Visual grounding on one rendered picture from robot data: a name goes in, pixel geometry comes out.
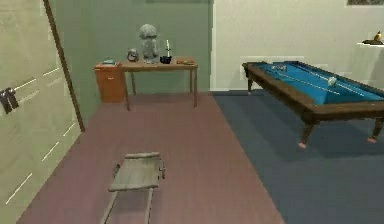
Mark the blue felt pool table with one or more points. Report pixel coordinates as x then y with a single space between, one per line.
316 93

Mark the orange drawer cabinet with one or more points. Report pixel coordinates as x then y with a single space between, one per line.
110 82

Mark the brown wooden side table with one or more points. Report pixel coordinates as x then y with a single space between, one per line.
156 66

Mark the black candle holder with candle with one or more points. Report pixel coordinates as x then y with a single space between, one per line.
166 57

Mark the brown flat box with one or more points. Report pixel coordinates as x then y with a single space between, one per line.
185 61

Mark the white shelf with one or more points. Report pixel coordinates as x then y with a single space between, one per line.
370 44

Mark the white ball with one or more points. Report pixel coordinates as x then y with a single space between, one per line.
332 81

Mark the dark framed wall picture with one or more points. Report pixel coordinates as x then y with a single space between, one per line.
365 2

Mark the grey round alarm clock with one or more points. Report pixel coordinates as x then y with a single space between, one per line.
132 55

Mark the grey bust statue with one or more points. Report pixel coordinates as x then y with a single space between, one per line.
148 41

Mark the teal book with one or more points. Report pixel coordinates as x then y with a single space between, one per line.
108 62

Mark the pale panelled room door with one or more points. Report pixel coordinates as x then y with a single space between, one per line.
30 110

